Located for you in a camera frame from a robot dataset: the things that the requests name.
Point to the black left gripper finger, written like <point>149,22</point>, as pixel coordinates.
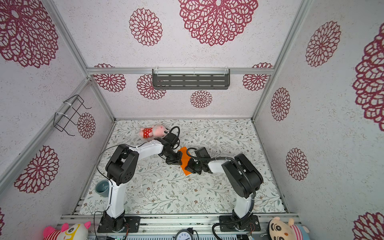
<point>179,156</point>
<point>171,162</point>

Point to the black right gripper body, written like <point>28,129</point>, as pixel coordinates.
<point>195,165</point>

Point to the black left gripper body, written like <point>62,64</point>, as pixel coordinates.
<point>171,156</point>

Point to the orange square paper sheet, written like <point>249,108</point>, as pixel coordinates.
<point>185,159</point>

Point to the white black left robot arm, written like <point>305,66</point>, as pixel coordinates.
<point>122,166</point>

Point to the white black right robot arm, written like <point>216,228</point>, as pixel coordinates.
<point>243,176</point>

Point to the pink pig plush toy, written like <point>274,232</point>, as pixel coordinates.
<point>157,131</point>

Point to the round gauge clock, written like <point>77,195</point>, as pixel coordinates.
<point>186,234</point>

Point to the teal cup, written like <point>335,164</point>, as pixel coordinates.
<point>102,188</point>

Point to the boy face plush toy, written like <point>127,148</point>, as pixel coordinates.
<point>278,230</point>

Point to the pink white plush toy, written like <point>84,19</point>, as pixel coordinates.
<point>74,232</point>

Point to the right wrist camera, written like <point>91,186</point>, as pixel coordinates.
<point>202,153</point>

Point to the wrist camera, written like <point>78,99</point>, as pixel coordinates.
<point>202,153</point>
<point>172,139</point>

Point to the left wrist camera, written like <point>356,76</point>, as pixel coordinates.
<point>172,139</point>

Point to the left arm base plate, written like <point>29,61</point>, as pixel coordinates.
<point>119,225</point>

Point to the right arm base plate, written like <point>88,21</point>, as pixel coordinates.
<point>250,224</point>

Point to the grey wall shelf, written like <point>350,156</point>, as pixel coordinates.
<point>191,79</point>

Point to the black wire wall rack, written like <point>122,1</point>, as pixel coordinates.
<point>66,116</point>

